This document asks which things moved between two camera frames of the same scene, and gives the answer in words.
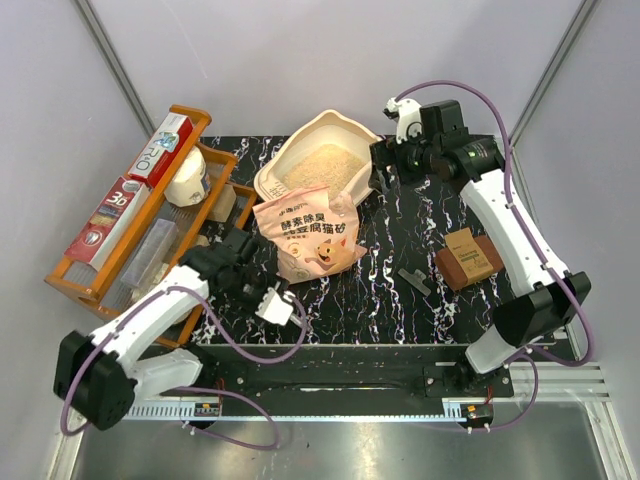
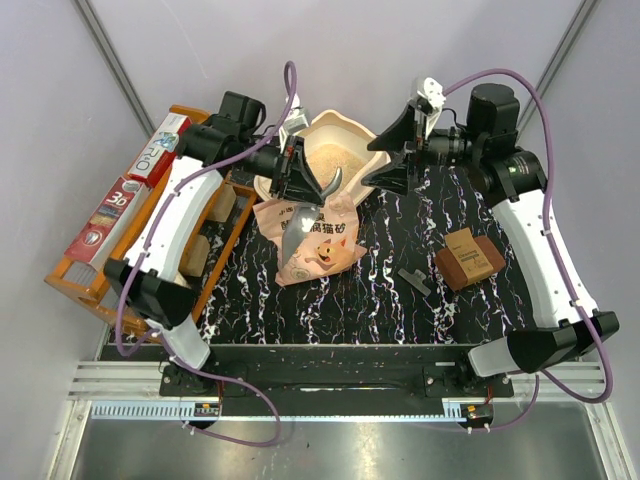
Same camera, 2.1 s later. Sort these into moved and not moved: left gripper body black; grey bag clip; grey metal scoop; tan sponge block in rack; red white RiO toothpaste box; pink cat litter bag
Moved: left gripper body black; grey metal scoop
Not moved: red white RiO toothpaste box; tan sponge block in rack; grey bag clip; pink cat litter bag
